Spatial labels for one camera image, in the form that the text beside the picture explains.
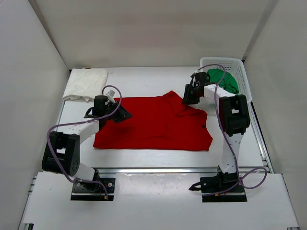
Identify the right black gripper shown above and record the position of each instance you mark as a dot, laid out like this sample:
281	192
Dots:
190	93

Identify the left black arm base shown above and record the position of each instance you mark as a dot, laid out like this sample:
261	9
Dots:
94	192

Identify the white t shirt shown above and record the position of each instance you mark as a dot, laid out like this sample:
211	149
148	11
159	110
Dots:
85	84

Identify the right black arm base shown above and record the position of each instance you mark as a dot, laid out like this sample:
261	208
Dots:
221	188

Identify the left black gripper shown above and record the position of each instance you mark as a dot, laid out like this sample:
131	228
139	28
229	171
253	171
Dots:
117	111

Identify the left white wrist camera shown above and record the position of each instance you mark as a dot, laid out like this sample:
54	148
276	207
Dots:
110	95

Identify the white plastic basket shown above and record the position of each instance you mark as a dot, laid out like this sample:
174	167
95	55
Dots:
236	68

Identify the red t shirt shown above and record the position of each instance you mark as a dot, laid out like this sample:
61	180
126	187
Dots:
157	123

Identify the green t shirt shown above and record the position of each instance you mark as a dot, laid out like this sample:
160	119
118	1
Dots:
228	83

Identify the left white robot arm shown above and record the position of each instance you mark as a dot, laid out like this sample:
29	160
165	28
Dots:
62	152

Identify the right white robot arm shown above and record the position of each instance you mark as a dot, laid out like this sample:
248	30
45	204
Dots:
233	119

